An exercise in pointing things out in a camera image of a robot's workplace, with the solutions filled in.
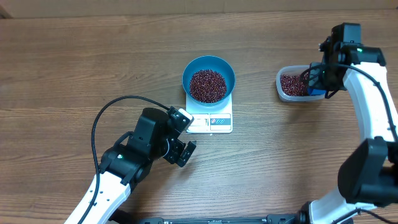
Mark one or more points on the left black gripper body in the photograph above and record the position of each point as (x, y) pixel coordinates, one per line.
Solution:
(174, 151)

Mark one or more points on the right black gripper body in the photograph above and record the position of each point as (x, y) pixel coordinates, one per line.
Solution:
(327, 79)

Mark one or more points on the blue plastic measuring scoop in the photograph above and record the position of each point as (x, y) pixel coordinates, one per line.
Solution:
(315, 92)

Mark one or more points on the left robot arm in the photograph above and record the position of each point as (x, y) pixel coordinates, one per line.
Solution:
(130, 159)

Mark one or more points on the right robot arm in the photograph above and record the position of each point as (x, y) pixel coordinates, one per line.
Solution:
(368, 178)

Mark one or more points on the white digital kitchen scale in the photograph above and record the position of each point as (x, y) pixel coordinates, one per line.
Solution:
(210, 118)

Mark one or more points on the red beans in bowl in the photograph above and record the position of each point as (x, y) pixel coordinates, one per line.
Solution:
(207, 86)

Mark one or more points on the blue metal bowl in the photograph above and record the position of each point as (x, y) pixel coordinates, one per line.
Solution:
(209, 62)

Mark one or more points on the clear plastic container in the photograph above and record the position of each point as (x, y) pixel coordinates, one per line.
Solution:
(294, 70)

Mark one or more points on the red adzuki beans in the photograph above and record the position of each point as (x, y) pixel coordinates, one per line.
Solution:
(293, 86)

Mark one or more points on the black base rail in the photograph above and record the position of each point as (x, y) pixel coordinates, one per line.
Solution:
(122, 217)

